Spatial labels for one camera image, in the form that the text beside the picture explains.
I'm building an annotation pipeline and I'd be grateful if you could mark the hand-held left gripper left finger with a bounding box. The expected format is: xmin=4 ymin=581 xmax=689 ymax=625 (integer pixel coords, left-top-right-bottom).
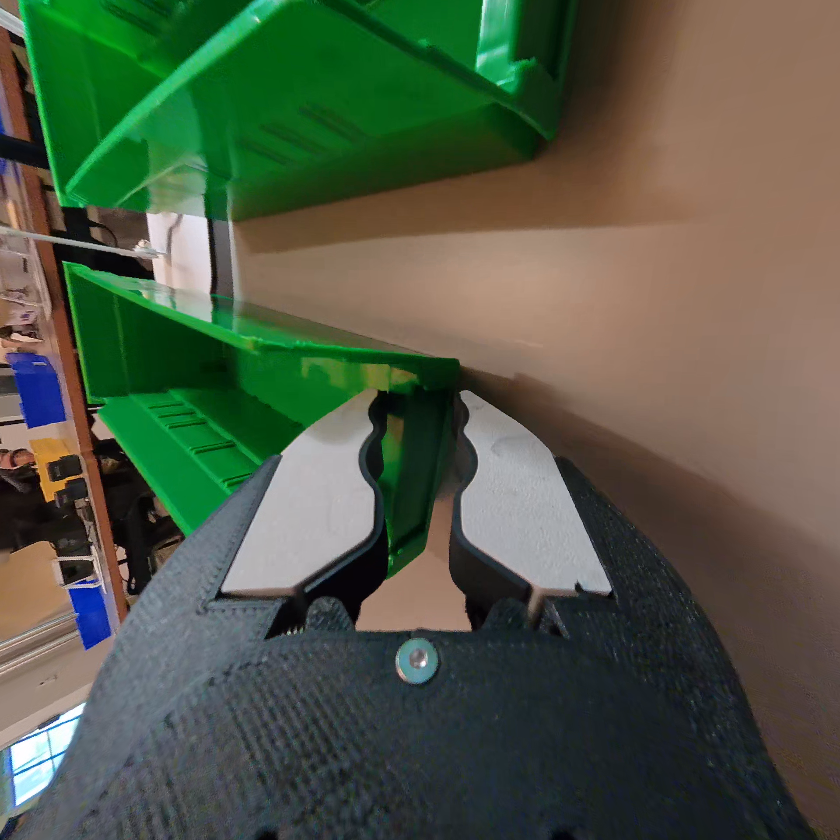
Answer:
xmin=222 ymin=389 xmax=388 ymax=597

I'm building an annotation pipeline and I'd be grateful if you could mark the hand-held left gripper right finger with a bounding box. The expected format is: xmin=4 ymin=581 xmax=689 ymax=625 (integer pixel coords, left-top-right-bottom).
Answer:
xmin=449 ymin=390 xmax=614 ymax=623

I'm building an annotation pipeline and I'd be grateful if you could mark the green plastic storage bin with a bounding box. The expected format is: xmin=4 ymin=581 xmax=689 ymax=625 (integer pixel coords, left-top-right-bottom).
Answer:
xmin=18 ymin=0 xmax=580 ymax=222
xmin=62 ymin=262 xmax=462 ymax=580

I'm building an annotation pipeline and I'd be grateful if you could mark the grey desk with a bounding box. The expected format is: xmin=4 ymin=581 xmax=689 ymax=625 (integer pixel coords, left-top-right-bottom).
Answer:
xmin=147 ymin=0 xmax=840 ymax=840

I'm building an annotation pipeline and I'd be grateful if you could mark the blue plastic bin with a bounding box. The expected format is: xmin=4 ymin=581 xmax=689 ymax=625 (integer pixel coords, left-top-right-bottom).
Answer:
xmin=7 ymin=351 xmax=68 ymax=429
xmin=69 ymin=584 xmax=114 ymax=651

